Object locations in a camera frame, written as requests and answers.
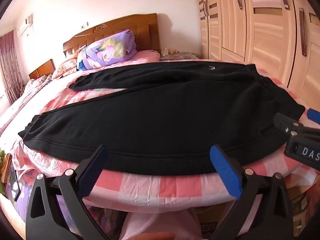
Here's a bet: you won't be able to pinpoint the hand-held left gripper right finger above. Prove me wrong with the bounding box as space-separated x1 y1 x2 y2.
209 144 293 240

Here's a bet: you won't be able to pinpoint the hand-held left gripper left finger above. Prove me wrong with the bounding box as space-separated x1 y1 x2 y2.
25 144 125 240

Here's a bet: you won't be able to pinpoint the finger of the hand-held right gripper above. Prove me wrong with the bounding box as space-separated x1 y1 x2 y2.
273 113 320 141
307 108 320 125

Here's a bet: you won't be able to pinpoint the black pants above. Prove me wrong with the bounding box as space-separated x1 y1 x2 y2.
18 61 306 175

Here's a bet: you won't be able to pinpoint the bed with pink checked sheet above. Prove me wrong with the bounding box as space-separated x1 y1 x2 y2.
0 51 320 232

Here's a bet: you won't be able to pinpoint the person's pale clothing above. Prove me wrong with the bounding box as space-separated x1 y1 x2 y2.
122 209 203 240

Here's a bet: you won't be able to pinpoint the light wooden wardrobe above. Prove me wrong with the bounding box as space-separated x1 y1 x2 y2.
195 0 320 105

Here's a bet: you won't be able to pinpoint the green and yellow cloth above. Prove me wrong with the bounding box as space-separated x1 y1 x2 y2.
0 150 13 184

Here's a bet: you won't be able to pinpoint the bed with floral bedding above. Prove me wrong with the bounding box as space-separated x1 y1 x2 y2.
15 74 54 100

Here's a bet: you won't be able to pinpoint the orange patterned pillow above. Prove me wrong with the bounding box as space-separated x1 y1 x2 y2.
52 55 80 79

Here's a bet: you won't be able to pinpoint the wooden bedside cabinet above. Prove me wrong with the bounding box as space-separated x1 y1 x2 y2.
28 59 56 80

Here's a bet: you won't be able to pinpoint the purple floral folded quilt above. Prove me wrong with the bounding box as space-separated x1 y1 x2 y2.
76 29 137 71

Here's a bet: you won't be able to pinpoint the cloth covered nightstand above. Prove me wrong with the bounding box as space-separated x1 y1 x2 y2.
160 48 200 62

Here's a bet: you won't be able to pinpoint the pink fuzzy pillow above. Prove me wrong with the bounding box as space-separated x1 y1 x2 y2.
105 50 160 67

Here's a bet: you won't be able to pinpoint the maroon curtain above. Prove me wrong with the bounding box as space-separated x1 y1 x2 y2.
0 30 23 104

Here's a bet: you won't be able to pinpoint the carved wooden headboard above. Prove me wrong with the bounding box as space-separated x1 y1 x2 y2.
63 13 161 58

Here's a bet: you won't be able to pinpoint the white air conditioner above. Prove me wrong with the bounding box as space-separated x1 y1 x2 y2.
17 14 34 35

